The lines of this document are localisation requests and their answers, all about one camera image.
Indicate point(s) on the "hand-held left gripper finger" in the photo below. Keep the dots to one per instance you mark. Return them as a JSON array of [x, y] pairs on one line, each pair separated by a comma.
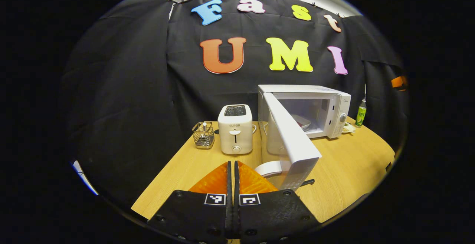
[[229, 184], [236, 184]]

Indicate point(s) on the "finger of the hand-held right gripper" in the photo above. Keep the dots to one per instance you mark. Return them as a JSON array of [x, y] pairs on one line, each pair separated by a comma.
[[399, 82]]

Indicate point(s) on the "white microwave oven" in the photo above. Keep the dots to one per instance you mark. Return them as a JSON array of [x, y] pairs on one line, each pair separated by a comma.
[[293, 140]]

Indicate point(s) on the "white square plate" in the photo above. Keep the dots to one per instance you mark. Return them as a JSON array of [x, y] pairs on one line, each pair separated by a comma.
[[302, 122]]

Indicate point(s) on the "white toaster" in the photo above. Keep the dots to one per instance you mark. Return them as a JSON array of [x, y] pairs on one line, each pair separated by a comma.
[[226, 140]]

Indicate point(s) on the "green drink bottle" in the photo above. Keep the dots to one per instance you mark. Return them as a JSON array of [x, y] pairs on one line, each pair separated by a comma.
[[360, 116]]

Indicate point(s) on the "white divided dish with beans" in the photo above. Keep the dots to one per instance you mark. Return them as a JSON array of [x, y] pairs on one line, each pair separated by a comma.
[[349, 128]]

